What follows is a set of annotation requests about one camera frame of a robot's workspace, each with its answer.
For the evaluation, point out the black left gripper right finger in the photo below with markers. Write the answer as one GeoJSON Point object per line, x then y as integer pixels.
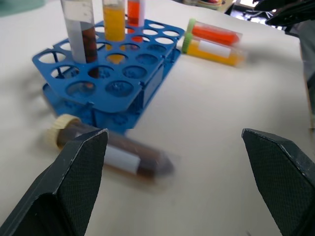
{"type": "Point", "coordinates": [280, 177]}

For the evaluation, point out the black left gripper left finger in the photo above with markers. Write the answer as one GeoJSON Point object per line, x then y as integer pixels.
{"type": "Point", "coordinates": [71, 182]}

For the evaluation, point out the brown liquid tube, cream cap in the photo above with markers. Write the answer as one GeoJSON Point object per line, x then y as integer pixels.
{"type": "Point", "coordinates": [128, 157]}

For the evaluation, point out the blue test tube rack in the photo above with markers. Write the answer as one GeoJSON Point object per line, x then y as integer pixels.
{"type": "Point", "coordinates": [137, 66]}

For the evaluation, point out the yellow liquid tube, green cap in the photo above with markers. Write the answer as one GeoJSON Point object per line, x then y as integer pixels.
{"type": "Point", "coordinates": [214, 50]}

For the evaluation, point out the orange liquid tube, green cap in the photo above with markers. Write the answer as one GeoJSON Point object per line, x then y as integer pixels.
{"type": "Point", "coordinates": [216, 33]}

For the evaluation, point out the black office chair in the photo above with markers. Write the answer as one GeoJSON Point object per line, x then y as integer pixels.
{"type": "Point", "coordinates": [288, 12]}

